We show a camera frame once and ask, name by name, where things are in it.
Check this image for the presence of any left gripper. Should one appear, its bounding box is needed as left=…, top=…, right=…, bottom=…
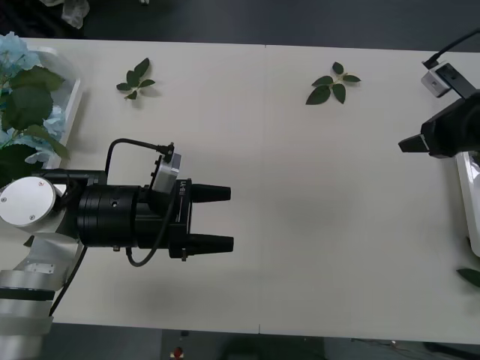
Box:
left=133, top=178, right=235, bottom=262

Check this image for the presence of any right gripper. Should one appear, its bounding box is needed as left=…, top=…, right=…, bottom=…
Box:
left=397, top=96, right=470, bottom=159

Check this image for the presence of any shallow white box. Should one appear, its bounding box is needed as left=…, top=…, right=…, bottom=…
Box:
left=455, top=151, right=480, bottom=258
left=22, top=46, right=83, bottom=170

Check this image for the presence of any large green leaf twig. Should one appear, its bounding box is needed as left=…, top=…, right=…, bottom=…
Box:
left=305, top=61, right=362, bottom=106

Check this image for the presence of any small green leaf twig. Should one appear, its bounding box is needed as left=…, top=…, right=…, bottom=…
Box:
left=115, top=57, right=157, bottom=101

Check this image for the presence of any crumpled pale plastic wrap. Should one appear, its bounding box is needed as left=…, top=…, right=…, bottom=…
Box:
left=61, top=0, right=91, bottom=29

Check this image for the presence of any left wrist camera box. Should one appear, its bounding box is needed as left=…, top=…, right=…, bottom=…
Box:
left=149, top=152, right=185, bottom=200

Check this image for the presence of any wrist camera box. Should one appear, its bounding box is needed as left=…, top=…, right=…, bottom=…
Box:
left=420, top=59, right=480, bottom=101
left=149, top=152, right=185, bottom=200

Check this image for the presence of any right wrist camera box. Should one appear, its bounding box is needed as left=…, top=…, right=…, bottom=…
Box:
left=420, top=59, right=480, bottom=101

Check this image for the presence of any black looped left gripper cable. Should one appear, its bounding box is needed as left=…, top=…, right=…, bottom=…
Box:
left=125, top=193, right=178, bottom=268

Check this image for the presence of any black right camera cable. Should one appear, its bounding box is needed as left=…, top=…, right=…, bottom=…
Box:
left=421, top=28, right=480, bottom=71

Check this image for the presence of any black camera cable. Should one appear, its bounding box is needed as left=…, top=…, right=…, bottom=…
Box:
left=106, top=138, right=176, bottom=179
left=421, top=28, right=480, bottom=71

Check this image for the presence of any black left camera cable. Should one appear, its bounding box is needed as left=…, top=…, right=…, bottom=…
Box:
left=106, top=138, right=176, bottom=179

